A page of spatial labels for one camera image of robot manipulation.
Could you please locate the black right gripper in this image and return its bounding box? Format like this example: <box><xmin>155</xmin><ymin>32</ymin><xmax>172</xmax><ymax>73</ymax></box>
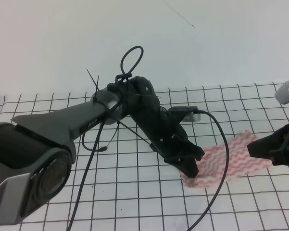
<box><xmin>247</xmin><ymin>123</ymin><xmax>289</xmax><ymax>166</ymax></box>

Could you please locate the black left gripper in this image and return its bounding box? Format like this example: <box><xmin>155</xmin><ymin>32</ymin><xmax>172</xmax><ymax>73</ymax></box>
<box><xmin>132</xmin><ymin>108</ymin><xmax>204</xmax><ymax>178</ymax></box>

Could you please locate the pink wavy-striped towel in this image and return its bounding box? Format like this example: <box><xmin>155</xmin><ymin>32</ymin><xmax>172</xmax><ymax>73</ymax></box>
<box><xmin>181</xmin><ymin>130</ymin><xmax>272</xmax><ymax>188</ymax></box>

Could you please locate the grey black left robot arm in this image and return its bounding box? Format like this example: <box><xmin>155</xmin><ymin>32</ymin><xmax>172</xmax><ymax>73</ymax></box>
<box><xmin>0</xmin><ymin>77</ymin><xmax>204</xmax><ymax>226</ymax></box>

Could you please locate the white black-grid tablecloth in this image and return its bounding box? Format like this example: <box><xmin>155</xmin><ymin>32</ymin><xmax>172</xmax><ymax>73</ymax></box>
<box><xmin>0</xmin><ymin>83</ymin><xmax>289</xmax><ymax>231</ymax></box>

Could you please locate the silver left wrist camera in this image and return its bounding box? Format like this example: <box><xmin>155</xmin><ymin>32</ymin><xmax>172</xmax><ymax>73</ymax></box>
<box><xmin>168</xmin><ymin>106</ymin><xmax>201</xmax><ymax>123</ymax></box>

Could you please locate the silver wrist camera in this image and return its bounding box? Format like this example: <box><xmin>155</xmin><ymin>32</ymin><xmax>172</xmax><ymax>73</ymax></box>
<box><xmin>275</xmin><ymin>81</ymin><xmax>289</xmax><ymax>105</ymax></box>
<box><xmin>168</xmin><ymin>106</ymin><xmax>201</xmax><ymax>123</ymax></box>

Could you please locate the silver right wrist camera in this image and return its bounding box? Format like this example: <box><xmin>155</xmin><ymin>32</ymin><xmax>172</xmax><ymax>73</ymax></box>
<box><xmin>275</xmin><ymin>81</ymin><xmax>289</xmax><ymax>105</ymax></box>

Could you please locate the black left camera cable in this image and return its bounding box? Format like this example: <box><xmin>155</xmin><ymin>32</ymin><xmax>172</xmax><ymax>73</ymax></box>
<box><xmin>187</xmin><ymin>109</ymin><xmax>230</xmax><ymax>231</ymax></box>

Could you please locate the black cable loop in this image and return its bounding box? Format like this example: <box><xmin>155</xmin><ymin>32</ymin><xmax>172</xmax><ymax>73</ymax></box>
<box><xmin>66</xmin><ymin>46</ymin><xmax>145</xmax><ymax>231</ymax></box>

